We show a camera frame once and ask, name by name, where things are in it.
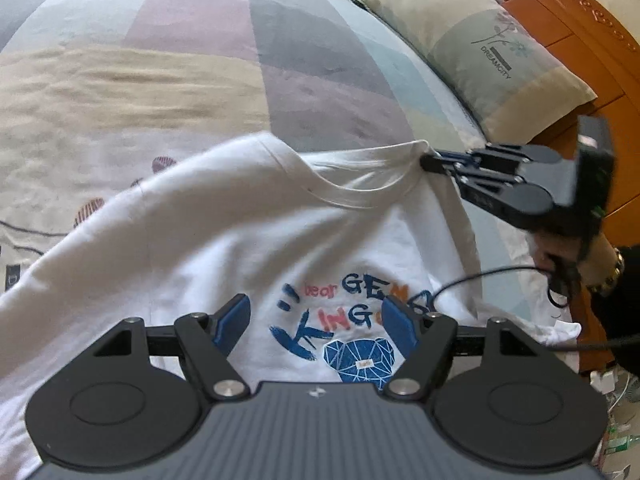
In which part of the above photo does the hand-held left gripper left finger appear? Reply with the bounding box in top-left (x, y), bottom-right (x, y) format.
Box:
top-left (92, 293), bottom-right (251, 402)

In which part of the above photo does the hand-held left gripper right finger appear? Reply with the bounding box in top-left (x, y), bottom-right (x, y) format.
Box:
top-left (384, 294), bottom-right (546, 402)

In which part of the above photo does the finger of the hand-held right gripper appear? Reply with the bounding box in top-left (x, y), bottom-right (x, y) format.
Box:
top-left (452, 169), bottom-right (521, 211)
top-left (421, 145), bottom-right (521, 173)

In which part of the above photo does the white printed t-shirt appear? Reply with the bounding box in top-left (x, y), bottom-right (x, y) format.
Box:
top-left (0, 131), bottom-right (583, 480)

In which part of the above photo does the person's right forearm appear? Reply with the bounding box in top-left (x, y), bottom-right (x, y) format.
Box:
top-left (595, 244), bottom-right (640, 377)

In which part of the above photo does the person's right hand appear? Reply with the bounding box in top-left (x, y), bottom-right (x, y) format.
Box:
top-left (527, 232), bottom-right (613, 296)

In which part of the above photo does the gold wristwatch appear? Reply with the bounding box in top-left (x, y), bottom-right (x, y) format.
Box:
top-left (590, 249), bottom-right (627, 297)

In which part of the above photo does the pale green pillow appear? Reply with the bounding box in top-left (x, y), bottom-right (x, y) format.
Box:
top-left (359, 0), bottom-right (599, 144)

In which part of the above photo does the wooden headboard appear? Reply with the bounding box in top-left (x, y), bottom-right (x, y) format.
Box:
top-left (459, 0), bottom-right (640, 253)

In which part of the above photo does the white and green clutter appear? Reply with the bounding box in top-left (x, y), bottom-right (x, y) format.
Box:
top-left (589, 370), bottom-right (640, 480)

